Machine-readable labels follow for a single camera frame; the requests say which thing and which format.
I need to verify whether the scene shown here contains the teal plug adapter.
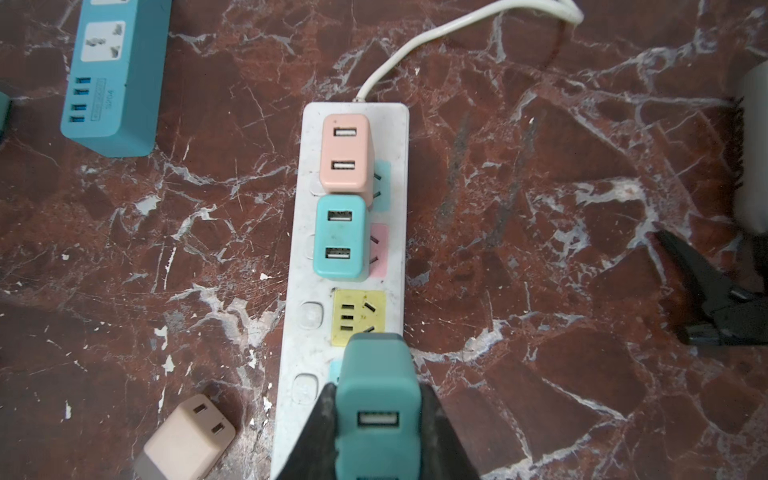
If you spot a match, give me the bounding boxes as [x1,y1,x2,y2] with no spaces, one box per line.
[313,194,370,282]
[0,92,11,139]
[335,333,422,479]

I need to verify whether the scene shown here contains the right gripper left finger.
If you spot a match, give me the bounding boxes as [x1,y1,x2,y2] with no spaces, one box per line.
[277,383,337,480]

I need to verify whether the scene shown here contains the long white multicolour power strip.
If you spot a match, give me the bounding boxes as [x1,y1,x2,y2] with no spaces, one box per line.
[270,102,410,478]

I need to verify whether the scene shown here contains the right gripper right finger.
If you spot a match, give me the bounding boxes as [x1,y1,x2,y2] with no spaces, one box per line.
[419,383,480,480]

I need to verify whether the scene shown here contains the metal cylinder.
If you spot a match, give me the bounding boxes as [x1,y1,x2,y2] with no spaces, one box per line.
[734,62,767,235]

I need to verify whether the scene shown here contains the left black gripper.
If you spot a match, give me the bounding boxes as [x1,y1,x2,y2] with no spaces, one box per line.
[656,230,767,346]

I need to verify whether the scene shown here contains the pink plug adapter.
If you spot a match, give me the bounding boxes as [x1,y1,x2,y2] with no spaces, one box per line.
[133,394,236,480]
[319,113,375,209]

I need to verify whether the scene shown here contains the teal power strip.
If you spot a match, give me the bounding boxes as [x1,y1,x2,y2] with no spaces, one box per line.
[60,0,172,158]

